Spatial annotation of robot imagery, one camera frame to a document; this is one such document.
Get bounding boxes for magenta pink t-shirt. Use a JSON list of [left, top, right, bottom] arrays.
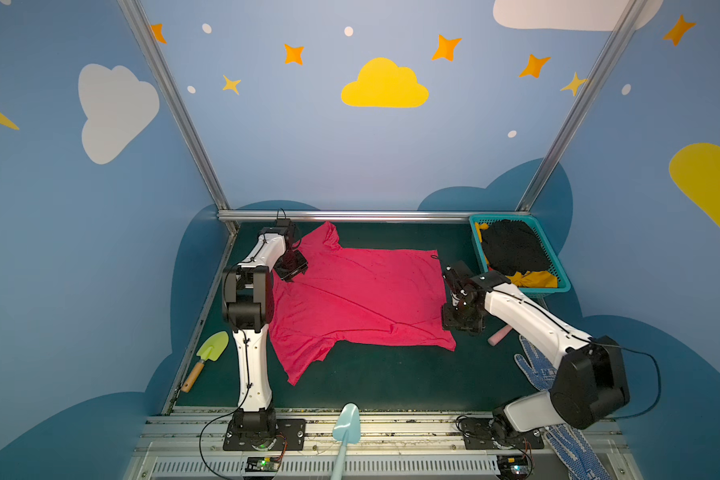
[[269, 222, 456, 385]]

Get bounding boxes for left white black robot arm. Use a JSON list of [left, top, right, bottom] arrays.
[[222, 218, 307, 451]]

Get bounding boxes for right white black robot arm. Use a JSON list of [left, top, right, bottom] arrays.
[[442, 262, 630, 446]]

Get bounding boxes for black t-shirt in basket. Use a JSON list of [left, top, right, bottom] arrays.
[[480, 220, 551, 276]]

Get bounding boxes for yellow t-shirt in basket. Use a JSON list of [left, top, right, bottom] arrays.
[[474, 222, 558, 289]]

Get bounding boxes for blue dotted glove on table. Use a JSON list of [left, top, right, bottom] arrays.
[[514, 336, 557, 391]]

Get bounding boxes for teal plastic basket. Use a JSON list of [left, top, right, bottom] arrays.
[[469, 215, 571, 299]]

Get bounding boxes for right green circuit board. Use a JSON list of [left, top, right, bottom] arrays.
[[497, 456, 532, 480]]

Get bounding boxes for green circuit board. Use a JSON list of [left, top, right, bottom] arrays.
[[497, 456, 532, 480], [245, 457, 280, 473]]

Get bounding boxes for light blue toy shovel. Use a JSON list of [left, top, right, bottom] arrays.
[[330, 403, 361, 480]]

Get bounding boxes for left green circuit board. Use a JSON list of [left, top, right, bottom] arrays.
[[245, 457, 280, 473]]

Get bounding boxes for aluminium frame back bar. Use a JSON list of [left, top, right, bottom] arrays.
[[217, 209, 529, 224]]

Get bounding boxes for green toy spatula wooden handle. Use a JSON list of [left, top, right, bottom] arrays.
[[180, 331, 229, 393]]

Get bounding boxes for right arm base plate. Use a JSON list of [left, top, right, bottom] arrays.
[[455, 415, 544, 451]]

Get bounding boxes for aluminium frame left post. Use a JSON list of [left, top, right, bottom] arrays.
[[118, 0, 229, 214]]

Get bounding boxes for aluminium frame post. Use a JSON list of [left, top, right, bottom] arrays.
[[118, 0, 229, 214], [515, 0, 648, 214]]

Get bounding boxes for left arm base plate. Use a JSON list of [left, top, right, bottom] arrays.
[[222, 419, 306, 452]]

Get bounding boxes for blue dotted glove on rail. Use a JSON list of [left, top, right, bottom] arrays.
[[544, 424, 611, 480]]

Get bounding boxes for aluminium frame right post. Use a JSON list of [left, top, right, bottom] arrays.
[[515, 0, 648, 214]]

